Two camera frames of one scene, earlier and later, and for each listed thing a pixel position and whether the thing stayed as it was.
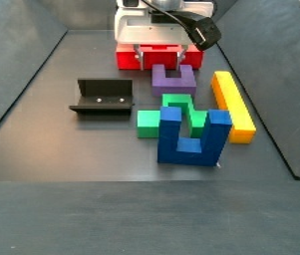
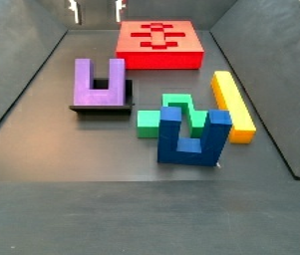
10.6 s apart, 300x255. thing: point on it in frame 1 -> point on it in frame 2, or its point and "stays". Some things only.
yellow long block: [230, 102] stays
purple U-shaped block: [171, 85] -> [86, 96]
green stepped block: [149, 119] stays
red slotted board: [158, 54] stays
